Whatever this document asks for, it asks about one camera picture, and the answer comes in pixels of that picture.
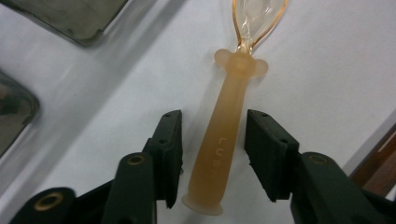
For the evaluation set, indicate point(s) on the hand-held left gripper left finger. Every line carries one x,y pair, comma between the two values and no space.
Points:
166,155

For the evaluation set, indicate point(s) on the white table cover sheet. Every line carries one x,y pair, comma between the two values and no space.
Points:
311,62

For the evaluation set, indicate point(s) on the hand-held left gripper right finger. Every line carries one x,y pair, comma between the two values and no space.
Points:
269,152

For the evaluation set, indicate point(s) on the smoky clear plastic bin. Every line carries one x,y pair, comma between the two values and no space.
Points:
62,18
15,109

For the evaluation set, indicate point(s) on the orange translucent spoon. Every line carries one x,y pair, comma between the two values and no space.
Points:
224,124

